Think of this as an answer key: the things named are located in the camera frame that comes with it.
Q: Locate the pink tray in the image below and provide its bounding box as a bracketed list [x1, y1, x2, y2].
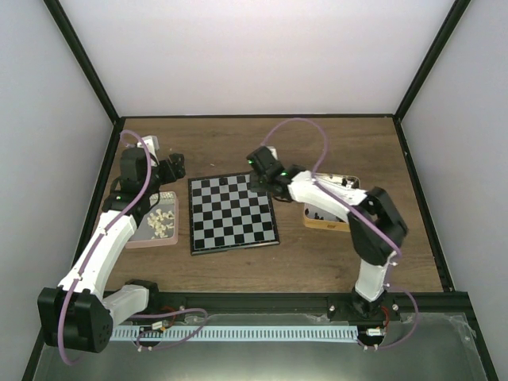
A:
[125, 191, 179, 249]

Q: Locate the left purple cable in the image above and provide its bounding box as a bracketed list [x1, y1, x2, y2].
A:
[57, 129, 210, 366]

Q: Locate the light blue slotted cable duct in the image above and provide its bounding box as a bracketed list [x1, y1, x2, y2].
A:
[110, 325, 358, 343]

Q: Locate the pile of white chess pieces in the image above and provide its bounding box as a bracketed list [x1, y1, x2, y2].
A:
[147, 209, 175, 240]

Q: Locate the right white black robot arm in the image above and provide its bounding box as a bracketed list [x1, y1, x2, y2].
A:
[246, 146, 408, 320]

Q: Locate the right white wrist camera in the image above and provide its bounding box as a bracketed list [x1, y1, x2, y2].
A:
[267, 146, 278, 160]

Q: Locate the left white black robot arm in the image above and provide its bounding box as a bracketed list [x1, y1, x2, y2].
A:
[37, 147, 186, 353]

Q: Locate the black aluminium mounting rail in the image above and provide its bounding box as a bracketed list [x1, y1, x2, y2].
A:
[157, 291, 472, 321]

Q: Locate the yellow metal tin box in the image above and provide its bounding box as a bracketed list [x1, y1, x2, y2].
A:
[302, 173, 360, 233]

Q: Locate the purple cable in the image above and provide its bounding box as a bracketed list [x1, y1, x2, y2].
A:
[261, 117, 421, 351]
[57, 129, 210, 366]

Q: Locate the pile of black chess pieces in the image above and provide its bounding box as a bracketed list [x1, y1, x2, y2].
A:
[304, 204, 344, 223]

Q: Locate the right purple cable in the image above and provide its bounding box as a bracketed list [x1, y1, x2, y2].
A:
[261, 117, 421, 351]

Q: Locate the black grey chessboard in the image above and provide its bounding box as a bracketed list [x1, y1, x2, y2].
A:
[188, 172, 280, 256]

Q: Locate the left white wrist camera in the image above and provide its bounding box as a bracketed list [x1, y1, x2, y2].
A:
[142, 135, 160, 155]

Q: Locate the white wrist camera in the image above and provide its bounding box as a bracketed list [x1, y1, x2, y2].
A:
[142, 135, 160, 155]
[267, 146, 278, 160]

